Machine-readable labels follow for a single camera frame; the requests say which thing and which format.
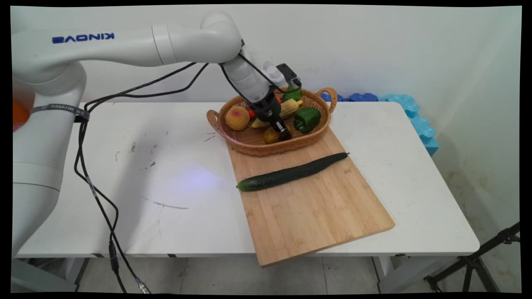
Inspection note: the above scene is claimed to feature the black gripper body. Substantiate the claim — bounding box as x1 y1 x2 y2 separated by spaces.
249 92 284 125

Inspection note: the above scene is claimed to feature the long dark green cucumber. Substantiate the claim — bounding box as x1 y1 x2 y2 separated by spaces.
236 152 349 192

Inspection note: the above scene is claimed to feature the yellow toy corn cob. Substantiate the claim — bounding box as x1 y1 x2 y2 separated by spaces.
279 98 304 120

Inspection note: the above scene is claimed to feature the green toy bell pepper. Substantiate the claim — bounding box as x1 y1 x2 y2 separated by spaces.
293 107 322 134

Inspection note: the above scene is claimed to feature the yellow red toy peach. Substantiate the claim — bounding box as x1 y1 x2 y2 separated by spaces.
225 106 251 132

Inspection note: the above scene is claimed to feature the bamboo cutting board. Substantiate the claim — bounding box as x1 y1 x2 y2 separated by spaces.
227 125 396 267

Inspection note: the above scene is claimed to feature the light blue foam piece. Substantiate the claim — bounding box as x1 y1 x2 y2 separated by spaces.
408 114 440 157
379 94 420 118

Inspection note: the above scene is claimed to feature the white table leg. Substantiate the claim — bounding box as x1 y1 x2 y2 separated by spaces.
371 255 460 294

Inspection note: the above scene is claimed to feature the black tripod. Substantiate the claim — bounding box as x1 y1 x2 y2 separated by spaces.
424 222 521 293

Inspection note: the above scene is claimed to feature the orange object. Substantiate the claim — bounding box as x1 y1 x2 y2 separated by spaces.
12 100 30 132

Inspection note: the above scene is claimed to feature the woven wicker basket with handles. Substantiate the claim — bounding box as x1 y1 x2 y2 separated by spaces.
207 87 338 157

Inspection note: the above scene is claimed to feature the black wrist camera white mount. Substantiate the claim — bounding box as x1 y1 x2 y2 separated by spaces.
262 61 303 91

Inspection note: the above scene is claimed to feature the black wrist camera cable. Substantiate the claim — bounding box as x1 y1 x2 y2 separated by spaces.
219 39 303 99

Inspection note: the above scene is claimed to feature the black cable with silver connector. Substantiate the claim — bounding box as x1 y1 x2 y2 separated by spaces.
74 62 197 294

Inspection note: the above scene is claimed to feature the grey velcro strap with print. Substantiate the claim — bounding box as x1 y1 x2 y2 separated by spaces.
29 103 90 123

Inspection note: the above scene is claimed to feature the grey table frame leg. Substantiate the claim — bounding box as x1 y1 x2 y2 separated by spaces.
11 257 89 292

